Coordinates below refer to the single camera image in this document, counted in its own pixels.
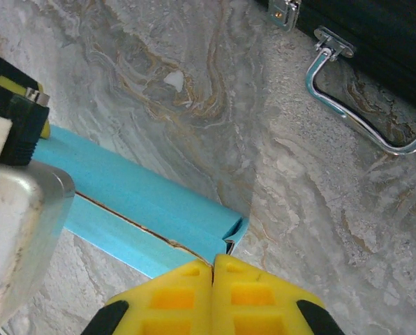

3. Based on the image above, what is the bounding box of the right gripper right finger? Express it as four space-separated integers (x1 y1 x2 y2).
211 253 347 335

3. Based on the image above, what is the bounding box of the white and blue paper box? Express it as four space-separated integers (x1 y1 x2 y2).
31 125 251 280

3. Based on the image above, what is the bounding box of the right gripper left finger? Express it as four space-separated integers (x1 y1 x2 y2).
78 260 214 335

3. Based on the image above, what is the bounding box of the black ribbed carrying case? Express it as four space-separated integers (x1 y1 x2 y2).
255 0 416 156

